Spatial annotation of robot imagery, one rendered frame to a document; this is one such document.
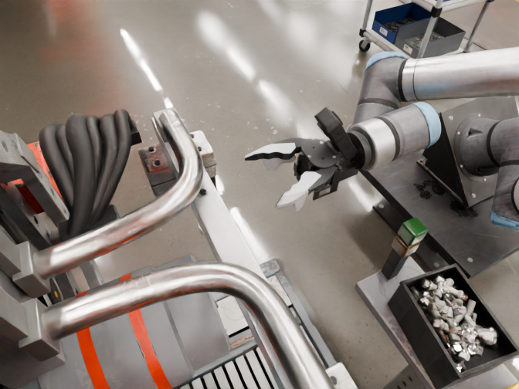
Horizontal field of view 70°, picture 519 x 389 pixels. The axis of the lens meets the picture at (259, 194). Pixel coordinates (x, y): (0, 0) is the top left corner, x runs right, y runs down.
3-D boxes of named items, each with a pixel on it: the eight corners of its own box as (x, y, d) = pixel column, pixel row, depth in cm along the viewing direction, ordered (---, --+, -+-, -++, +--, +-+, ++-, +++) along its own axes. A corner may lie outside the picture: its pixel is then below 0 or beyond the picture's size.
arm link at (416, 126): (416, 147, 80) (454, 141, 70) (369, 167, 76) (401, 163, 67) (404, 105, 79) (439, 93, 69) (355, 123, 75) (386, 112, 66)
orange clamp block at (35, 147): (15, 223, 58) (11, 184, 63) (68, 204, 60) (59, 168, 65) (-10, 194, 53) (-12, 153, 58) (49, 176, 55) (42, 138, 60)
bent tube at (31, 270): (16, 171, 43) (-42, 93, 35) (178, 122, 48) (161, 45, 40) (32, 302, 33) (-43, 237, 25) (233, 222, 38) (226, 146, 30)
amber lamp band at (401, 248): (389, 245, 84) (395, 235, 81) (403, 238, 85) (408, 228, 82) (401, 259, 82) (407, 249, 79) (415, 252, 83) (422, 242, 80)
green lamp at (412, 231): (395, 232, 80) (401, 222, 77) (410, 226, 81) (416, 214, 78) (408, 247, 78) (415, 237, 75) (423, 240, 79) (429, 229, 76)
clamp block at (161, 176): (145, 174, 53) (135, 147, 49) (205, 153, 56) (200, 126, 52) (155, 198, 50) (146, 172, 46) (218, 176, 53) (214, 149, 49)
